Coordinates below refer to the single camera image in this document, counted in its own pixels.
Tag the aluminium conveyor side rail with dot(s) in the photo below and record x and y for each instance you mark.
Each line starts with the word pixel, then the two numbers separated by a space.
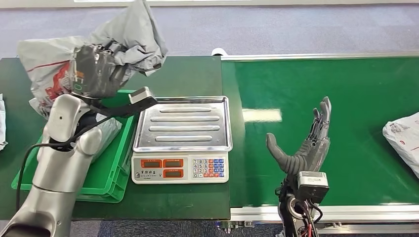
pixel 255 212
pixel 311 55

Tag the green plastic bin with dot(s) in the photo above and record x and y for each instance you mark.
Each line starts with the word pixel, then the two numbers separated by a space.
pixel 108 176

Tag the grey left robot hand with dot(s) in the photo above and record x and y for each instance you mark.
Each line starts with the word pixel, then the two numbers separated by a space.
pixel 95 72

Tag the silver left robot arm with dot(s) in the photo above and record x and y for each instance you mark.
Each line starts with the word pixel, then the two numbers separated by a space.
pixel 62 163

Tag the white package at table edge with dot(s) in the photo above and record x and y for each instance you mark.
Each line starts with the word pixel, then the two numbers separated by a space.
pixel 2 124

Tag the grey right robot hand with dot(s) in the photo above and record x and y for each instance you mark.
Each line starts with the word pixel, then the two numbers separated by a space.
pixel 314 153

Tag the metal conveyor bracket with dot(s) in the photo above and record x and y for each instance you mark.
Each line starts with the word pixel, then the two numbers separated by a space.
pixel 234 225

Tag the white grey-print mailer package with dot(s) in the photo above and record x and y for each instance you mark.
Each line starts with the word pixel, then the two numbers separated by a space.
pixel 404 140

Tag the white conveyor roller end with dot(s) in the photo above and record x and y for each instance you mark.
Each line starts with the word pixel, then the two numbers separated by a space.
pixel 218 51

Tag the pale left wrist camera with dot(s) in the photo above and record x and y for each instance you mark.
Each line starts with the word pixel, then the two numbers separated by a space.
pixel 142 95

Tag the grey red-print mailer package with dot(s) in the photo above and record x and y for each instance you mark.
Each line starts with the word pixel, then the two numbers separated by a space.
pixel 42 65

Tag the green conveyor belt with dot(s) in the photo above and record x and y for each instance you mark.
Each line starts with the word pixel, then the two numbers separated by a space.
pixel 360 81

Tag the white scale with steel tray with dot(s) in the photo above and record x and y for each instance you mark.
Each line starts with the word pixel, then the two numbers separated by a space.
pixel 183 127

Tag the crumpled grey mailer package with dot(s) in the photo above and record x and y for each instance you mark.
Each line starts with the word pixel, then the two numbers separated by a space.
pixel 109 134

